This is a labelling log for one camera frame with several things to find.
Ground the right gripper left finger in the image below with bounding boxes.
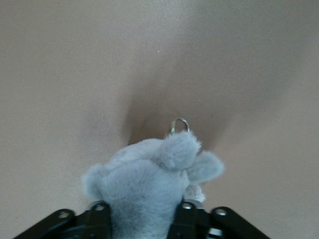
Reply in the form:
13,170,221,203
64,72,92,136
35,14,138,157
12,202,113,239

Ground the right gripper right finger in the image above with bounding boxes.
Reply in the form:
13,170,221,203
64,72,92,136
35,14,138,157
174,200,273,239

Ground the grey plush toy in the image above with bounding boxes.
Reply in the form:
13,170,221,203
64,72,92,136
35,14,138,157
82,117,226,239

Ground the brown table cover sheet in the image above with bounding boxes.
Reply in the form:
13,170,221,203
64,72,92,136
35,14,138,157
0,0,319,239

